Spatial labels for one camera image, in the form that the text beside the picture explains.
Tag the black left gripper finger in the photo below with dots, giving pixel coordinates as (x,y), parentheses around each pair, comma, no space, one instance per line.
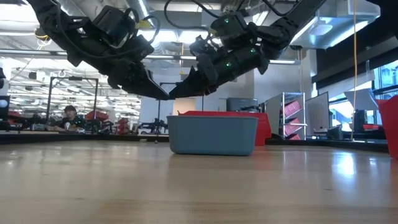
(136,84)

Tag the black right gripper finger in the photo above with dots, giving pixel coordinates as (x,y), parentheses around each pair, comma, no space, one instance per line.
(192,88)

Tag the long red plastic bin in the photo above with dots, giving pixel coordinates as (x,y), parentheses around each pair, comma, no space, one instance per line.
(390,124)
(264,127)

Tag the black background robot arm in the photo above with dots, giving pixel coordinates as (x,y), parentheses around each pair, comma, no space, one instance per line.
(154,126)

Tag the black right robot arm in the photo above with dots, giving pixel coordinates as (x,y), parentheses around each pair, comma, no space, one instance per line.
(292,21)

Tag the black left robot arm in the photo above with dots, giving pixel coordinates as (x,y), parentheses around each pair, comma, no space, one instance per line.
(62,28)

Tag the blue-grey plastic basket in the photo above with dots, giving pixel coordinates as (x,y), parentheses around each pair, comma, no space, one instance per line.
(213,135)

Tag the person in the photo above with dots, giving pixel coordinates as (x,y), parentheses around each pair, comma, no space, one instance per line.
(70,119)

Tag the metal rack with red bins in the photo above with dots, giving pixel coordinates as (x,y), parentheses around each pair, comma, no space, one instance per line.
(292,115)

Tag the grey partition panel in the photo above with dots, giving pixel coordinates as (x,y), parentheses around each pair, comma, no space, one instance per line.
(317,115)

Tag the black gantry frame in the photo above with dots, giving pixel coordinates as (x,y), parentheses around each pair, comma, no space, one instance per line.
(159,109)
(73,78)

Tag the black aluminium table frame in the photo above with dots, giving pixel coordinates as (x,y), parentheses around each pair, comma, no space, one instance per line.
(62,138)

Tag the silver ventilation duct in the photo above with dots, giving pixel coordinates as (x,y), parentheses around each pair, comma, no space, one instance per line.
(335,25)

